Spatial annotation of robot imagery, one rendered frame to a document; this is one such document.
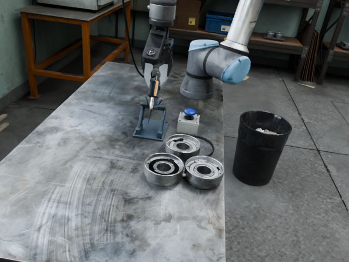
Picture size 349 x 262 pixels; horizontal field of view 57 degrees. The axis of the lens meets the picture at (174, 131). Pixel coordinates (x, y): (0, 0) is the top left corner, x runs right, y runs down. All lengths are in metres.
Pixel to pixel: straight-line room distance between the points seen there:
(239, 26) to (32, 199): 0.89
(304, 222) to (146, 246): 1.55
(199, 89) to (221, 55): 0.19
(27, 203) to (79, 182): 0.13
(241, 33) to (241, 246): 1.12
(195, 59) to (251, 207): 1.11
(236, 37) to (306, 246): 1.24
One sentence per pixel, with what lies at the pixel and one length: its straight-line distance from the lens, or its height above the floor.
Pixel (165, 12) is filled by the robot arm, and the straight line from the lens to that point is 0.95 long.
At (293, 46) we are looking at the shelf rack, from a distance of 4.39.
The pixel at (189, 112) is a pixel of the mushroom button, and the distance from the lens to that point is 1.07.
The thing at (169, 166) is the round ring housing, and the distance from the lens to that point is 0.88.
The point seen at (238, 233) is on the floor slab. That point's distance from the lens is 1.92.
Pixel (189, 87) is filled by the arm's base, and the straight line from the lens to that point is 1.35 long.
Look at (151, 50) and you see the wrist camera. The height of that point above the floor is 1.09.
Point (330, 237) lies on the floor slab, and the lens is 2.13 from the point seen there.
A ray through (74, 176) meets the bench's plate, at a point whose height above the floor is 0.80.
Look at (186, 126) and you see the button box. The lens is 1.07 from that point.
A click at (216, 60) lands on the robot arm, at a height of 0.99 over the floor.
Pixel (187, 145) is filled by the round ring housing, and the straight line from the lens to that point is 0.98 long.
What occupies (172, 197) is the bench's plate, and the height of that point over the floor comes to 0.80.
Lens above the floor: 1.34
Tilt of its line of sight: 29 degrees down
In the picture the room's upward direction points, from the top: 7 degrees clockwise
